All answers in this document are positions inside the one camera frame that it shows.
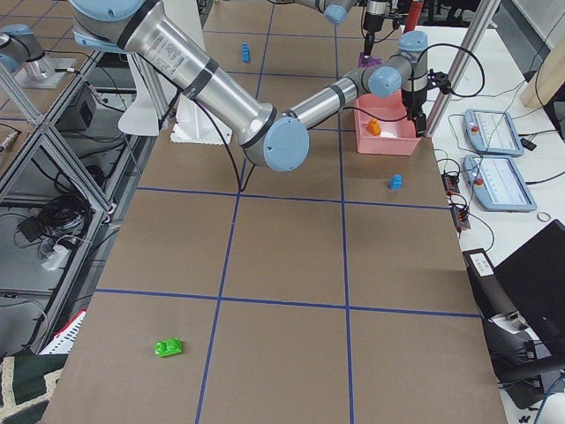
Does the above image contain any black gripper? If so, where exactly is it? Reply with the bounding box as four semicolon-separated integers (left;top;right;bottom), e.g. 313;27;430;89
402;88;427;137
363;11;382;54

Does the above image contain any purple toy block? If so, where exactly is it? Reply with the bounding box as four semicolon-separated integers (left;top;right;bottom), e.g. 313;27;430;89
358;52;382;68

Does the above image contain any orange toy block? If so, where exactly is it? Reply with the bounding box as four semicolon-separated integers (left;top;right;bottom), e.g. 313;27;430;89
366;118;381;136

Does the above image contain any small blue toy block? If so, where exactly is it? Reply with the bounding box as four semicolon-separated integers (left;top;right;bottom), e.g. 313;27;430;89
388;174;403;191

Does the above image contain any long blue toy block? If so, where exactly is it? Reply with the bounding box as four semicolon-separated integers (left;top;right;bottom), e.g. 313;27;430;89
241;42;251;63

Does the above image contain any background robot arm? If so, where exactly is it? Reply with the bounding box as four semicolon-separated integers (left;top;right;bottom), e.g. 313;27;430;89
1;24;77;89

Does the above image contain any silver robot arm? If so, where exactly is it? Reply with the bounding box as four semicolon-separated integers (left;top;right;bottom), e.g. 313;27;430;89
270;0;393;61
72;1;428;171

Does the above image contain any pink plastic box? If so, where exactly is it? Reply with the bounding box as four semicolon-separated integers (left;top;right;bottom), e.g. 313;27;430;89
353;90;420;155

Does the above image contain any red bottle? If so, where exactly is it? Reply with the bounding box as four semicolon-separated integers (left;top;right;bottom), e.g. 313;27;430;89
403;0;424;34

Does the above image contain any upper teach pendant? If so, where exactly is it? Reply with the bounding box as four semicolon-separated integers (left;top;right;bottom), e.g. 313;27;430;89
463;109;524;157

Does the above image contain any teach pendant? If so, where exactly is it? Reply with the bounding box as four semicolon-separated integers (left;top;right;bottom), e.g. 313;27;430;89
462;155;538;212
463;109;524;157

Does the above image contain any lower teach pendant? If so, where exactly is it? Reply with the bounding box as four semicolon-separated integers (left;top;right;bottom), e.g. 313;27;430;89
462;155;538;212

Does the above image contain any black laptop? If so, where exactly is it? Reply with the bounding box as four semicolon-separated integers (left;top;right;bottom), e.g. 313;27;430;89
494;219;564;345

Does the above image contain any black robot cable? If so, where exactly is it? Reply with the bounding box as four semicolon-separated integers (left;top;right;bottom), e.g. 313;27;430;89
414;42;486;98

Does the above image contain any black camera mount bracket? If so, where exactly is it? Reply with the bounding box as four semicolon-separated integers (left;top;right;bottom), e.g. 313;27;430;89
427;70;453;95

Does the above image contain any aluminium frame post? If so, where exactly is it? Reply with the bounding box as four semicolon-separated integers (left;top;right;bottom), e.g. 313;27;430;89
426;0;501;138

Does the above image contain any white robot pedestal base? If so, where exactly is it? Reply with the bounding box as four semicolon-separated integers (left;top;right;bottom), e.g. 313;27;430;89
170;96;232;145

